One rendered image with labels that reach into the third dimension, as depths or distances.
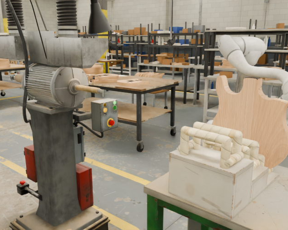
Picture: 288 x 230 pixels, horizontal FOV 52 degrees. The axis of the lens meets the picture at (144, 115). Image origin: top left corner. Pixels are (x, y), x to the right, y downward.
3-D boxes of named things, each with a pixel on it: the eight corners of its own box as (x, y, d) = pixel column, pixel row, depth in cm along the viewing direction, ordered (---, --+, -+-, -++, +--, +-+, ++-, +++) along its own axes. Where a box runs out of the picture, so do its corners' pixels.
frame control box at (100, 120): (72, 135, 208) (70, 100, 201) (96, 128, 224) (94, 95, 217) (96, 143, 193) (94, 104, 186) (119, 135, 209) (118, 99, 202)
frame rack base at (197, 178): (167, 193, 117) (168, 153, 113) (189, 180, 128) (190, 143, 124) (232, 221, 99) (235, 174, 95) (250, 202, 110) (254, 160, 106)
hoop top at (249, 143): (211, 139, 128) (212, 132, 127) (215, 137, 131) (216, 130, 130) (256, 150, 115) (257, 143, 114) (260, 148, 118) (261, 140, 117)
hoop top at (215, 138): (178, 134, 109) (179, 126, 108) (183, 132, 112) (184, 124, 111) (228, 147, 96) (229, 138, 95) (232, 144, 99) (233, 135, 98)
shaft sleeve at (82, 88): (74, 86, 170) (78, 83, 172) (76, 91, 171) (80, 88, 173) (95, 89, 159) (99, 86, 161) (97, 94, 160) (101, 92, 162)
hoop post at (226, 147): (217, 167, 100) (219, 140, 98) (222, 164, 102) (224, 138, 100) (226, 169, 98) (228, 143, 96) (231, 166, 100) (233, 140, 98)
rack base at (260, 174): (189, 180, 127) (189, 160, 125) (208, 168, 139) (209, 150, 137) (250, 203, 110) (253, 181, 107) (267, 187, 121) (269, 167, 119)
